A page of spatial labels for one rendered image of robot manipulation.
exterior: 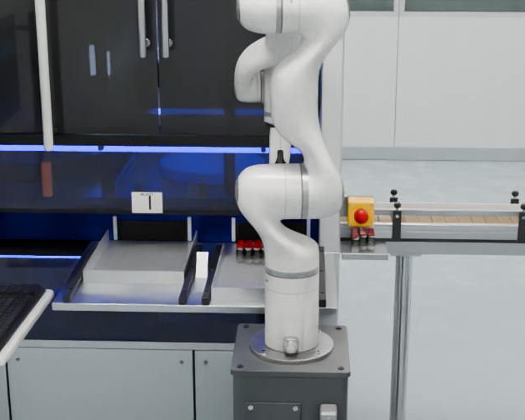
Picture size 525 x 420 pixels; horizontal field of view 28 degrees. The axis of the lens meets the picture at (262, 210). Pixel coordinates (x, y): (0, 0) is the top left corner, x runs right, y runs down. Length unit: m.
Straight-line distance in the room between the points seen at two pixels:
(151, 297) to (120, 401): 0.61
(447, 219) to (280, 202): 0.98
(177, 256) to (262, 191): 0.75
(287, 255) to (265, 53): 0.50
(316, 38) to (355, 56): 5.31
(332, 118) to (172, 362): 0.85
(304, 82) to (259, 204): 0.27
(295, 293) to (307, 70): 0.48
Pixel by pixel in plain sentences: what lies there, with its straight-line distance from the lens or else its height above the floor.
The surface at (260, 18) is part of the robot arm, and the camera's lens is 2.11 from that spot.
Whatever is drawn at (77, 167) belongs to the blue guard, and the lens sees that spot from 2.92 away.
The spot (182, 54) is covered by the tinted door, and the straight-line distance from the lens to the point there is 2.81.
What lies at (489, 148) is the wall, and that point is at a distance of 7.65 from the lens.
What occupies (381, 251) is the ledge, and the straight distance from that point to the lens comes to 2.95.
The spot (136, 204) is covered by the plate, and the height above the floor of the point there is 1.01.
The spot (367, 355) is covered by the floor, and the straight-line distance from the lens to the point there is 4.41.
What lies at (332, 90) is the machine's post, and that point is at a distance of 2.80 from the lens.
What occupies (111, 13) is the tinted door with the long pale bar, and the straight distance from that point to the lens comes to 2.83.
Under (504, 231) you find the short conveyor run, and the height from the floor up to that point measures 0.92.
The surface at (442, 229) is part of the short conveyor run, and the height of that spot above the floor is 0.92.
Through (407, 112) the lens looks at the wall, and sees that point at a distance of 7.54.
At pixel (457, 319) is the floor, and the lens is 4.82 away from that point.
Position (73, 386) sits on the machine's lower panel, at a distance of 3.16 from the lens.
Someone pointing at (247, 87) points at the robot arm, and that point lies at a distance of 2.52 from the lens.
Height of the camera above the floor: 1.84
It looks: 17 degrees down
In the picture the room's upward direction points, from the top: straight up
